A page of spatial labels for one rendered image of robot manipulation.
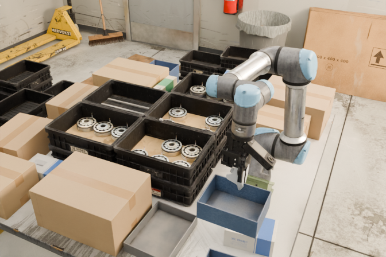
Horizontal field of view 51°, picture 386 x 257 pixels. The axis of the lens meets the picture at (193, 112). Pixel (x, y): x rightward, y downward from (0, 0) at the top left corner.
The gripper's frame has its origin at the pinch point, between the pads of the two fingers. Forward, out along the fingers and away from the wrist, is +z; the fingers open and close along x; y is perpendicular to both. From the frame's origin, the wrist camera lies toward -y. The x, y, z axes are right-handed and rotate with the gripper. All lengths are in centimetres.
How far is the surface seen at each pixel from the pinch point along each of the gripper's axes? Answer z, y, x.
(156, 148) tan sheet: 25, 58, -41
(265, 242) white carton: 33.2, -8.0, -14.6
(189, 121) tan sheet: 22, 55, -72
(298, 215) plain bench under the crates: 38, -15, -44
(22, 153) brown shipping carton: 29, 115, -9
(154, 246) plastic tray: 42, 33, 1
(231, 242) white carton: 38.4, 4.9, -13.1
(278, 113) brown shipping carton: 17, 12, -98
